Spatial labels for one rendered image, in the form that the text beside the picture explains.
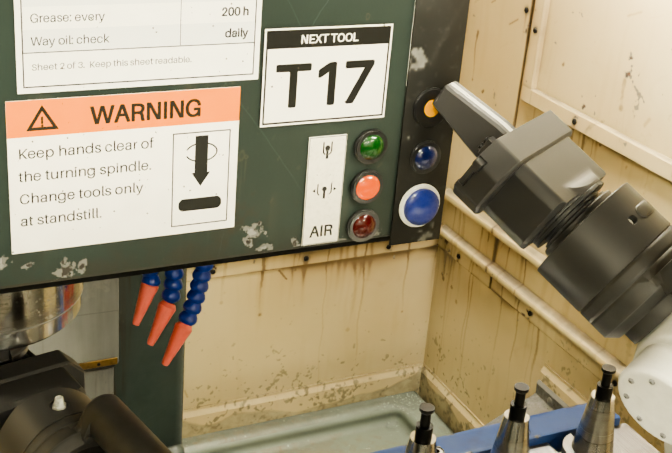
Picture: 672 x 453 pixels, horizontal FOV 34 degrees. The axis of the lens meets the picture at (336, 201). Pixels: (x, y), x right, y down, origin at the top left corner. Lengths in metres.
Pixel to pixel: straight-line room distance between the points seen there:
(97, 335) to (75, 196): 0.83
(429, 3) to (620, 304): 0.25
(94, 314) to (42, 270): 0.78
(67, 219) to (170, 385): 0.96
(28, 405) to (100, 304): 0.64
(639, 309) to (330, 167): 0.24
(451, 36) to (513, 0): 1.15
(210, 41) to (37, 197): 0.15
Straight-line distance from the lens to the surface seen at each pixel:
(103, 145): 0.73
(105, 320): 1.54
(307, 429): 2.26
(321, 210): 0.80
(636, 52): 1.70
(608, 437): 1.21
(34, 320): 0.92
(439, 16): 0.80
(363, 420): 2.31
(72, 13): 0.69
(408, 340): 2.32
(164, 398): 1.69
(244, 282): 2.07
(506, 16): 1.97
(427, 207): 0.84
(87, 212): 0.74
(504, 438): 1.14
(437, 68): 0.81
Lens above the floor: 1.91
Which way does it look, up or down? 23 degrees down
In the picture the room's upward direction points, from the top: 5 degrees clockwise
